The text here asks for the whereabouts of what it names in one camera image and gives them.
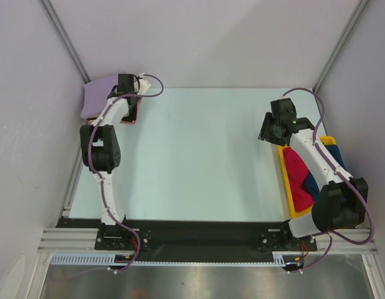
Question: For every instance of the slotted cable duct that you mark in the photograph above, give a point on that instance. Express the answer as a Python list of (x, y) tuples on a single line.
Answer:
[(122, 260)]

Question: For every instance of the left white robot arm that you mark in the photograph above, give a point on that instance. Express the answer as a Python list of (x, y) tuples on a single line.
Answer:
[(99, 145)]

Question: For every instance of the red t shirt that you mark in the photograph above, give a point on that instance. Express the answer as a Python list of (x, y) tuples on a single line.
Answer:
[(297, 172)]

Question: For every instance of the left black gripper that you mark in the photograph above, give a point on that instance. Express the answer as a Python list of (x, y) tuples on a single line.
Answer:
[(133, 91)]

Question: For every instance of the left corner aluminium post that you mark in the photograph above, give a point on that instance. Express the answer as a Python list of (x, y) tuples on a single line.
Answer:
[(64, 38)]

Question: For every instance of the yellow plastic bin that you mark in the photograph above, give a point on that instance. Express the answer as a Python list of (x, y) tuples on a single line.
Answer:
[(291, 210)]

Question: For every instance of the navy blue t shirt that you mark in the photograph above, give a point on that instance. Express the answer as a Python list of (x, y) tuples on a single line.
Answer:
[(310, 185)]

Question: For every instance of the folded pink t shirt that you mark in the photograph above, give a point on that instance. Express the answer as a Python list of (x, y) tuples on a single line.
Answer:
[(92, 119)]

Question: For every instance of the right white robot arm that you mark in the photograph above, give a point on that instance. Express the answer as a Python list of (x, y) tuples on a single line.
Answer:
[(342, 197)]

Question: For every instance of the corner aluminium post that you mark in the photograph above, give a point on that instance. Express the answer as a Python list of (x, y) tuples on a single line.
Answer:
[(64, 38), (342, 42)]

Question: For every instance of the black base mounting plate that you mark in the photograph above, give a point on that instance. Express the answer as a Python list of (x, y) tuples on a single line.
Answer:
[(195, 241)]

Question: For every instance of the purple t shirt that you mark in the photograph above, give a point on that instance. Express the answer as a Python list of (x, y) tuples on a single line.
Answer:
[(96, 93)]

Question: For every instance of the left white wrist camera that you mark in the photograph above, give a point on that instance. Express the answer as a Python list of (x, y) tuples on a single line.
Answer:
[(143, 84)]

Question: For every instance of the folded black t shirt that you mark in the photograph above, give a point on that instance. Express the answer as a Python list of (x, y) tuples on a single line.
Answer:
[(131, 116)]

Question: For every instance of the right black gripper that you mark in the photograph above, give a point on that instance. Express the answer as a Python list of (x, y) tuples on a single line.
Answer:
[(265, 132)]

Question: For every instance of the aluminium frame rail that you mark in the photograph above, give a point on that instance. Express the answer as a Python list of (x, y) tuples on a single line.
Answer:
[(67, 240)]

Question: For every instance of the right corner aluminium post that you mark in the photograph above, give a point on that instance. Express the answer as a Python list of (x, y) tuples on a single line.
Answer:
[(342, 42)]

